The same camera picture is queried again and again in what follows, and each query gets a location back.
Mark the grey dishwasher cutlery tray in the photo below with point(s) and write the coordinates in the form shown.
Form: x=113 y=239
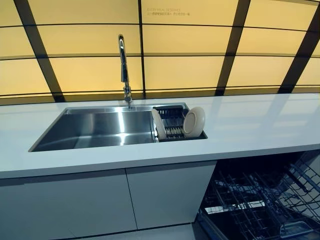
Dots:
x=296 y=228

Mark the cream round plate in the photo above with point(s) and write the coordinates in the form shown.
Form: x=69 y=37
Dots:
x=158 y=125
x=193 y=121

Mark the black dish drainer rack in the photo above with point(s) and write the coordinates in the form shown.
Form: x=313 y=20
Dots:
x=171 y=125

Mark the stainless steel sink basin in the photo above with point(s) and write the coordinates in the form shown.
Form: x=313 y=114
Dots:
x=100 y=130

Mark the white cabinet door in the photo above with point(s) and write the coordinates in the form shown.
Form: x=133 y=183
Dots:
x=65 y=202
x=167 y=190

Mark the chrome kitchen faucet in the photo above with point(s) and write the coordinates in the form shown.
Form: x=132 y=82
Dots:
x=123 y=60

